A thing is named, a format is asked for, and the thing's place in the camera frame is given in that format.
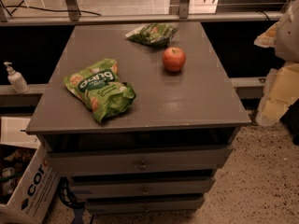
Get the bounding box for dark green snack bag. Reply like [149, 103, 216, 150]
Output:
[125, 23, 178, 47]

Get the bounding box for white cardboard box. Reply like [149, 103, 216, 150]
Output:
[0, 117, 59, 224]

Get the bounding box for white pump bottle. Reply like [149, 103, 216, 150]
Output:
[4, 62, 30, 93]

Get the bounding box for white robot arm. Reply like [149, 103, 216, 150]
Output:
[254, 0, 299, 127]

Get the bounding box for green rice chip bag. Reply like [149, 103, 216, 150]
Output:
[64, 58, 136, 123]

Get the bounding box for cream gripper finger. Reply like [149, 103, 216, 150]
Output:
[254, 22, 278, 48]
[255, 62, 299, 127]

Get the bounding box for grey drawer cabinet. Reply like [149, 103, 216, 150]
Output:
[27, 22, 249, 214]

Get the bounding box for red apple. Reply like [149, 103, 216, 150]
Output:
[163, 47, 186, 72]

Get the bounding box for black cable on ledge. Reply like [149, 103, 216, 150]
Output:
[0, 0, 103, 17]

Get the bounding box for black cables under cabinet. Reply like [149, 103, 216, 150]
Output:
[56, 177, 86, 210]

